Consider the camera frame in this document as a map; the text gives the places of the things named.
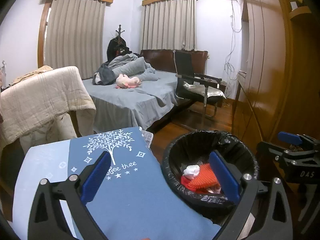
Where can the wooden window frame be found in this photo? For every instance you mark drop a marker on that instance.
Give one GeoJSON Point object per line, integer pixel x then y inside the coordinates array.
{"type": "Point", "coordinates": [42, 35]}

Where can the orange ribbed cloth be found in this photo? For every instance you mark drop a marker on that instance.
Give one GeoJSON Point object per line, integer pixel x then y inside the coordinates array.
{"type": "Point", "coordinates": [203, 178]}

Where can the beige quilt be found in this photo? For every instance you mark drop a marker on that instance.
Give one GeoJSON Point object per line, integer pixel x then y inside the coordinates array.
{"type": "Point", "coordinates": [37, 97]}

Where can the silver cushion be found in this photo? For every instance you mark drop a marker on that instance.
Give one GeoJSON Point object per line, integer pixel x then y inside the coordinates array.
{"type": "Point", "coordinates": [202, 90]}

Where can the off-white fabric bundle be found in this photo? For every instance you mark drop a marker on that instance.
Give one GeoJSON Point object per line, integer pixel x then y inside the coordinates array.
{"type": "Point", "coordinates": [50, 130]}

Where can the pink plush toy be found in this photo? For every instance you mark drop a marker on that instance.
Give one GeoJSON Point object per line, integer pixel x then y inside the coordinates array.
{"type": "Point", "coordinates": [125, 81]}

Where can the wooden wardrobe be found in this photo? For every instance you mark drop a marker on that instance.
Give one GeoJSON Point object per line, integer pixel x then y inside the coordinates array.
{"type": "Point", "coordinates": [262, 55]}

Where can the black bag-lined trash bin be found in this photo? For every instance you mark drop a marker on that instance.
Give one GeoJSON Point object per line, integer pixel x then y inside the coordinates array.
{"type": "Point", "coordinates": [190, 150]}

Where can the black chair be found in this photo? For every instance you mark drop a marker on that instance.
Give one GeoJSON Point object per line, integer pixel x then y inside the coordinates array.
{"type": "Point", "coordinates": [183, 62]}

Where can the peach blanket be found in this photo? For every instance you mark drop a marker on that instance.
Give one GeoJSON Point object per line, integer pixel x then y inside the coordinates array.
{"type": "Point", "coordinates": [32, 75]}

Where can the bed with grey sheet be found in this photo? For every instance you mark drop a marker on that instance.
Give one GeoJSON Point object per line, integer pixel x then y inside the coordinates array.
{"type": "Point", "coordinates": [130, 100]}

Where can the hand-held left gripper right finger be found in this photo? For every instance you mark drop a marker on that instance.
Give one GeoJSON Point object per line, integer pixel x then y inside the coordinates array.
{"type": "Point", "coordinates": [225, 177]}

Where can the beige curtain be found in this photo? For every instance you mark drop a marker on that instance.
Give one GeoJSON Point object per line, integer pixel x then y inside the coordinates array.
{"type": "Point", "coordinates": [167, 25]}
{"type": "Point", "coordinates": [75, 37]}

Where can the white cloth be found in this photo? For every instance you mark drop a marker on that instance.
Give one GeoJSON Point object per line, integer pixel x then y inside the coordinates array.
{"type": "Point", "coordinates": [191, 171]}

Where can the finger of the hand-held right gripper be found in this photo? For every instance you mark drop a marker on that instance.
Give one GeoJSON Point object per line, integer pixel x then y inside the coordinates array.
{"type": "Point", "coordinates": [290, 138]}
{"type": "Point", "coordinates": [271, 150]}

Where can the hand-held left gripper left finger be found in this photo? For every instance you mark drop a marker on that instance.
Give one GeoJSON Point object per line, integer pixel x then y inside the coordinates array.
{"type": "Point", "coordinates": [96, 177]}

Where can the grey duvet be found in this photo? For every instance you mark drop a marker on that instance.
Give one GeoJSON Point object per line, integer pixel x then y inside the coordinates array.
{"type": "Point", "coordinates": [130, 66]}

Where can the dark grey garment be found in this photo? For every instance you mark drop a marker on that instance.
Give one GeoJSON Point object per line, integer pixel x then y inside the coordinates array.
{"type": "Point", "coordinates": [106, 75]}

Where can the blue tree-print tablecloth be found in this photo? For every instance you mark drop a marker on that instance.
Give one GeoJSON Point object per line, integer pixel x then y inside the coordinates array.
{"type": "Point", "coordinates": [137, 192]}

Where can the red cloth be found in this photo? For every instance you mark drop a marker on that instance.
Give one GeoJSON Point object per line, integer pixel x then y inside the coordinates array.
{"type": "Point", "coordinates": [185, 181]}

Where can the wooden coat rack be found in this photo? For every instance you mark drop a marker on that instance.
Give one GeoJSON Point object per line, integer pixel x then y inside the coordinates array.
{"type": "Point", "coordinates": [120, 32]}

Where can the wooden headboard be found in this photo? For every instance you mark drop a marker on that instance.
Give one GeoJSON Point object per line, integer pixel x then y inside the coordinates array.
{"type": "Point", "coordinates": [160, 60]}

